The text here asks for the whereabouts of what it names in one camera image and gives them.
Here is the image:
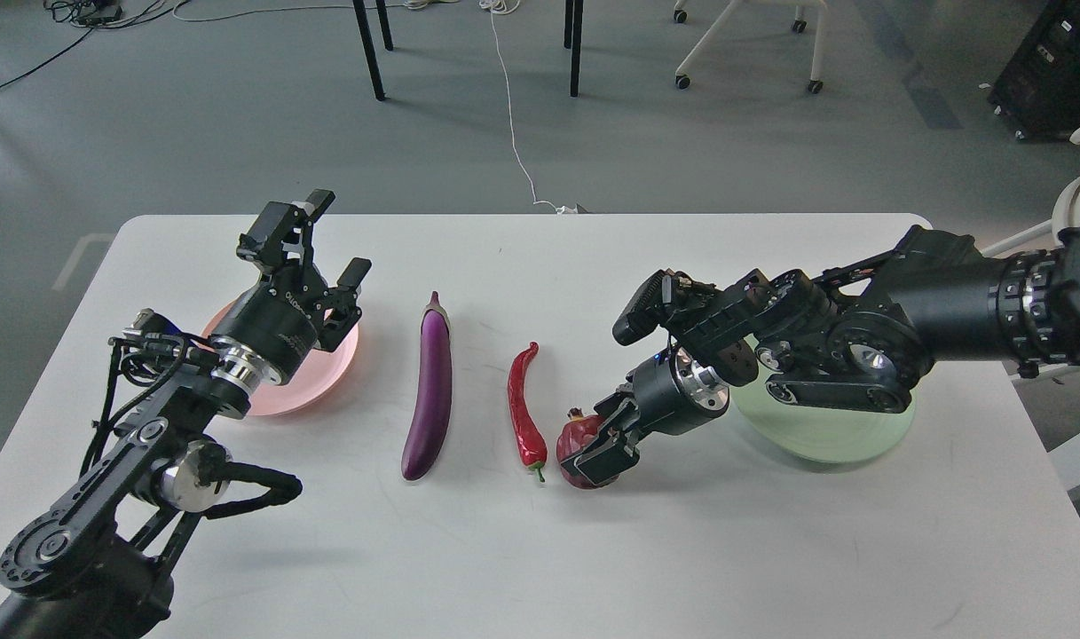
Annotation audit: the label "red chili pepper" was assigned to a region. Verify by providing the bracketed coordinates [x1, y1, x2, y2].
[507, 343, 548, 482]

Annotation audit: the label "black equipment case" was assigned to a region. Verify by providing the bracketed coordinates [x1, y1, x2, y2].
[989, 1, 1080, 141]

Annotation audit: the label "pink plate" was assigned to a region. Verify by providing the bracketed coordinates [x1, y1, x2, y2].
[247, 325, 361, 417]

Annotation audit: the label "white chair base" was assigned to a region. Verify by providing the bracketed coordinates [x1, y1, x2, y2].
[673, 0, 831, 94]

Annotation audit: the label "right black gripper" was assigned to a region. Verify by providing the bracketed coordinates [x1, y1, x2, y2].
[563, 353, 730, 485]

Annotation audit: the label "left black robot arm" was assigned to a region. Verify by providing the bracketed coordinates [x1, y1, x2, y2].
[0, 190, 372, 638]

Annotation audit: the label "green plate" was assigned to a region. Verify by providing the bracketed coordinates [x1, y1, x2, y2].
[731, 367, 917, 464]

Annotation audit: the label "white cable on floor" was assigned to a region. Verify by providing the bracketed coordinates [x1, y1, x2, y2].
[480, 0, 588, 216]

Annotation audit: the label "black cables on floor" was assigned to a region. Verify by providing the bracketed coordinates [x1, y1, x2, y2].
[0, 0, 194, 104]

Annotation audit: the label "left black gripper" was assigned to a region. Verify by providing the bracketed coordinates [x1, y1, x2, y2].
[210, 189, 373, 375]

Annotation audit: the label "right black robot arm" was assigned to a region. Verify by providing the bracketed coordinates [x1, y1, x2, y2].
[557, 225, 1080, 488]

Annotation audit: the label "white office chair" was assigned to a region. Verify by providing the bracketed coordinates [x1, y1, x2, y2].
[981, 126, 1080, 257]

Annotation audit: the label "purple eggplant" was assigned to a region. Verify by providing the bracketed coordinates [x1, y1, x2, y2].
[401, 291, 453, 481]

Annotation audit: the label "black table legs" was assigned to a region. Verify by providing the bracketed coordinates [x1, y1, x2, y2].
[351, 1, 585, 101]

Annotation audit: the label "red pomegranate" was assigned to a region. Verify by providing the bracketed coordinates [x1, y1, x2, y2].
[556, 407, 617, 490]

